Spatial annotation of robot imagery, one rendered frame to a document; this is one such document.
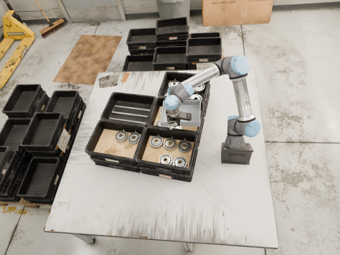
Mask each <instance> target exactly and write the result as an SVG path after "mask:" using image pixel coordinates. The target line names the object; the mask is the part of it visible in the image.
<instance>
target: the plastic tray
mask: <svg viewBox="0 0 340 255"><path fill-rule="evenodd" d="M179 109H180V111H182V112H187V113H191V114H192V119H191V120H190V121H187V120H182V119H181V122H180V123H181V126H200V110H201V101H200V100H186V101H185V102H184V103H183V104H182V105H181V106H180V107H179ZM166 110H167V109H166V107H165V100H164V101H163V106H162V113H161V120H160V123H161V126H177V125H172V124H168V123H167V116H166Z"/></svg>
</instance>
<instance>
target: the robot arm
mask: <svg viewBox="0 0 340 255"><path fill-rule="evenodd" d="M249 69H250V62H249V60H248V59H247V58H246V57H245V56H243V55H235V56H228V57H224V58H222V59H220V60H218V61H216V62H215V63H213V64H211V66H210V67H209V68H207V69H205V70H203V71H201V72H200V73H198V74H196V75H194V76H192V77H190V78H188V79H186V80H185V81H183V82H181V83H179V84H177V85H175V86H171V87H169V88H168V90H167V93H168V96H167V97H166V99H165V107H166V109H167V110H166V116H167V122H168V124H172V125H177V126H181V123H180V122H181V119H182V120H187V121H190V120H191V119H192V114H191V113H187V112H182V111H180V109H179V107H180V106H181V105H182V104H183V103H184V102H185V101H186V100H187V99H188V98H189V97H190V96H191V95H192V94H193V93H194V88H196V87H198V86H200V85H202V84H204V83H205V82H207V81H209V80H211V79H213V78H214V77H219V76H222V75H227V74H228V75H229V79H230V80H231V81H232V82H233V88H234V93H235V98H236V103H237V108H238V113H239V115H230V116H228V120H227V122H228V124H227V137H226V139H225V142H224V146H225V147H227V148H232V149H242V148H245V140H244V137H243V135H244V136H247V137H255V136H256V135H258V133H259V132H260V130H261V124H260V122H258V121H257V120H256V116H255V115H254V114H253V113H252V109H251V103H250V98H249V93H248V87H247V82H246V77H247V76H248V71H249ZM169 122H170V123H169Z"/></svg>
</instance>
